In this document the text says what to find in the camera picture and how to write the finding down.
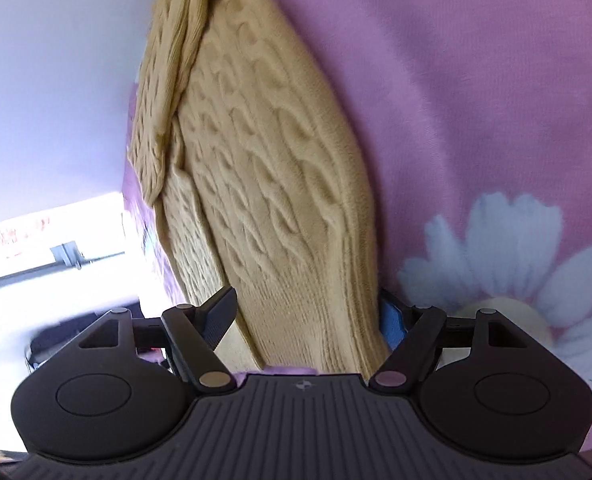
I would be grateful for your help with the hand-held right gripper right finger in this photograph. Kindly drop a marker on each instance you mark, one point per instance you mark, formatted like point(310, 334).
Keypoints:
point(390, 321)

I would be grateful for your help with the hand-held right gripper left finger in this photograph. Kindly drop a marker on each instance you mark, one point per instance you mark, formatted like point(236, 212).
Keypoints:
point(221, 316)

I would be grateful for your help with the dark furniture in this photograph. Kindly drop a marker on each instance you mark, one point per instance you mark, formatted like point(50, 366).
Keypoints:
point(76, 327)

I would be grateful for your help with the window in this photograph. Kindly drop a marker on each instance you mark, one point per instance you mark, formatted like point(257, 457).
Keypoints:
point(66, 256)

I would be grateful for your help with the patterned curtain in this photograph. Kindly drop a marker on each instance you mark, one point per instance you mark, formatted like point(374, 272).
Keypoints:
point(6, 240)

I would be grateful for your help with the pink floral bed sheet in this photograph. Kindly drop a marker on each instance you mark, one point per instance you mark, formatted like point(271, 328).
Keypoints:
point(475, 85)

